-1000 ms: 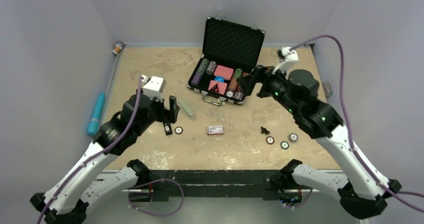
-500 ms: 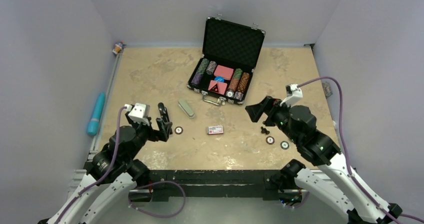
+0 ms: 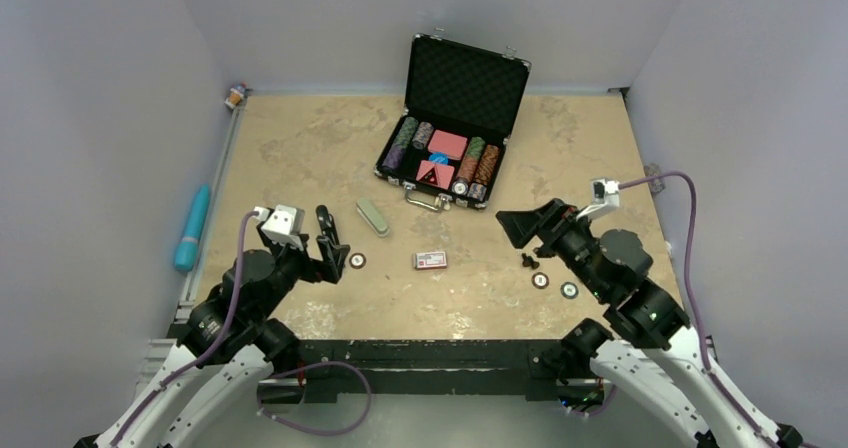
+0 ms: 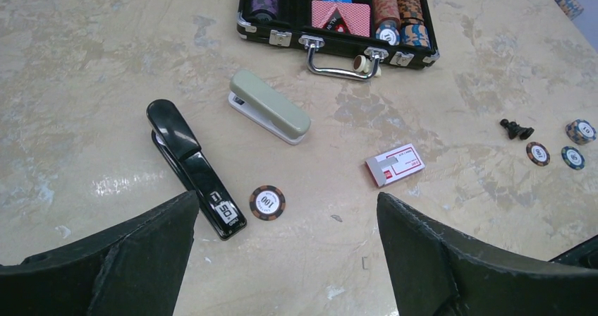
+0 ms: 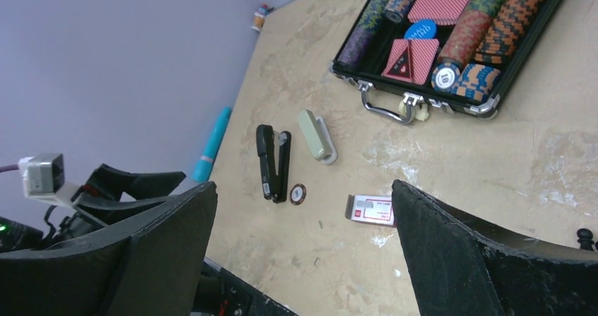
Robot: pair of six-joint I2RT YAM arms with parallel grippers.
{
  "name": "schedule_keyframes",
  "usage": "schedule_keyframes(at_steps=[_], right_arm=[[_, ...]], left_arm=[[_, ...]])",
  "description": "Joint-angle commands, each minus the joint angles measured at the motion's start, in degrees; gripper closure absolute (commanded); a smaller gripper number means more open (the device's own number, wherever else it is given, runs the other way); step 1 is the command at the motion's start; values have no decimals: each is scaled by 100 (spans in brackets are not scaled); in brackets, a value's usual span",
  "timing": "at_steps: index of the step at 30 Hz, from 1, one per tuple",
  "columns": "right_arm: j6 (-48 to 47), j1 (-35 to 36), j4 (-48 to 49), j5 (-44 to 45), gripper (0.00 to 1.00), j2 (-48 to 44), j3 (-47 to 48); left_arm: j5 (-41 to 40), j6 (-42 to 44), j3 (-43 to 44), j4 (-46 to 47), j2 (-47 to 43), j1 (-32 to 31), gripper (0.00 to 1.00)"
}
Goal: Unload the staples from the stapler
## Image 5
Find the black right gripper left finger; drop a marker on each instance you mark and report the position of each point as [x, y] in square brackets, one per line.
[147, 264]

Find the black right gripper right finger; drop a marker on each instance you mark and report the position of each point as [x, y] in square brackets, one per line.
[460, 264]

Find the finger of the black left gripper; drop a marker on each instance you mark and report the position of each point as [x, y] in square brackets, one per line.
[111, 211]
[110, 183]

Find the red white staple box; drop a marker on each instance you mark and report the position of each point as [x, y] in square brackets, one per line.
[368, 209]

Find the black stapler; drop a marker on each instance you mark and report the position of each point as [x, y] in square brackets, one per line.
[273, 150]

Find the green stapler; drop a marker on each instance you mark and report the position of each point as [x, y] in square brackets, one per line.
[318, 137]

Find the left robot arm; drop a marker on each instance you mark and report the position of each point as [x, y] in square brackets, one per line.
[16, 236]

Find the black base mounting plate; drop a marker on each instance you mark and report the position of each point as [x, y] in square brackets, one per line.
[220, 292]

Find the turquoise cylindrical tool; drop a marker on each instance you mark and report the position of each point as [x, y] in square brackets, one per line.
[204, 166]

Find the black screw knob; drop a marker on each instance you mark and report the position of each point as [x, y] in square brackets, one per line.
[585, 239]

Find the brown white poker chip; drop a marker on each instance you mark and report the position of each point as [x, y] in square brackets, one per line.
[298, 194]

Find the orange small bottle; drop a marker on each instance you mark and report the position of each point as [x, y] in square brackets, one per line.
[259, 17]

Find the black poker chip case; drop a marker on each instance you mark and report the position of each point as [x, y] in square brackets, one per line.
[456, 55]

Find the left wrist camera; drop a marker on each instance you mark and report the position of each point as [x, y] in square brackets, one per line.
[44, 180]

